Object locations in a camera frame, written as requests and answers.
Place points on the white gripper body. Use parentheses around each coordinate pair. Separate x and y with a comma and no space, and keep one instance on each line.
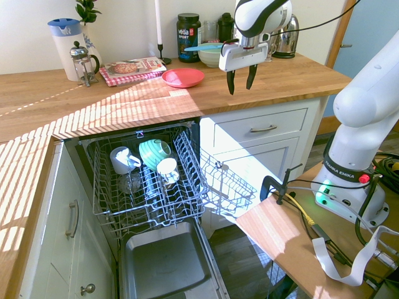
(243,57)

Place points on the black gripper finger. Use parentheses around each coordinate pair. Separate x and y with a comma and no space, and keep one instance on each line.
(231,81)
(252,76)

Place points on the pink plastic plate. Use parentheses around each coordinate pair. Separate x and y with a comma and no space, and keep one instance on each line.
(182,78)

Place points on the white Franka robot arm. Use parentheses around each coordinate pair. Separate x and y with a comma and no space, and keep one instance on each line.
(358,102)

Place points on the steel dishwasher door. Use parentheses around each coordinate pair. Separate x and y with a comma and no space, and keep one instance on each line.
(165,261)

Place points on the pale green bowl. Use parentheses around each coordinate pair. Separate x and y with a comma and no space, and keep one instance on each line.
(209,57)

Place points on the black drinking bottle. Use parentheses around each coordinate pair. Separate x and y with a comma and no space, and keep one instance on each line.
(225,29)

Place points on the clear glass jar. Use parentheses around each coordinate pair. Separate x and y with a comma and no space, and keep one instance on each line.
(210,31)

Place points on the stainless steel kettle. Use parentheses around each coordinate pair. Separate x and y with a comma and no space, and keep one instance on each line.
(288,40)

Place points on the black Vega protein tub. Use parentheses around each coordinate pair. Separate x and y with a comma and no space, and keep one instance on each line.
(188,34)

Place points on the black candle holder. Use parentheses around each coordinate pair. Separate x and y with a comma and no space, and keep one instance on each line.
(162,57)

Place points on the round metal cabinet knob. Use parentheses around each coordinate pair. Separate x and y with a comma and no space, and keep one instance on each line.
(88,289)
(223,166)

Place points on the tall white candle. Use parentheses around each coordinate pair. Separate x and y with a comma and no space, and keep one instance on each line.
(158,21)

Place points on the pizza cookbook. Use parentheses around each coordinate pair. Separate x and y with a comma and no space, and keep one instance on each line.
(134,67)

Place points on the green striped mug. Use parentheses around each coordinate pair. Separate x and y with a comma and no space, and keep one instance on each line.
(152,152)

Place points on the white mug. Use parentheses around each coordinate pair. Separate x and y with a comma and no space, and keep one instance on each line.
(120,160)
(167,169)

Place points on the black table clamp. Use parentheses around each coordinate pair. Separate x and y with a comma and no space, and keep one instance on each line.
(268,185)

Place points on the red checkered cloth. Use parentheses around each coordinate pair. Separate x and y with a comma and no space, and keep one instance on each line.
(109,79)

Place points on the blue door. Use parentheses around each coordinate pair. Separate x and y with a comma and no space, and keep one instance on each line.
(371,28)

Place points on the black cylindrical cup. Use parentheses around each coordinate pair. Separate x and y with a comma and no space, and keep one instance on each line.
(151,183)

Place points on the clear drinking glass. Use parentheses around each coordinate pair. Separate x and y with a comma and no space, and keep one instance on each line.
(128,183)

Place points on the white vase blue flowers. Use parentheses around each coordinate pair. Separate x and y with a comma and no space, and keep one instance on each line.
(90,43)

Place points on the glass French press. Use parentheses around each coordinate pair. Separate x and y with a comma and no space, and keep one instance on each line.
(81,65)

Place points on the red round stop knob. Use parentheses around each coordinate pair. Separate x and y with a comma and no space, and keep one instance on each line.
(364,178)

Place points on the green leafy plant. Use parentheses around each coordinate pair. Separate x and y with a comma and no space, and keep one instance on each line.
(87,11)

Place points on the white water jug blue lid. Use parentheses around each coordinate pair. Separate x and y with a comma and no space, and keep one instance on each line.
(64,43)

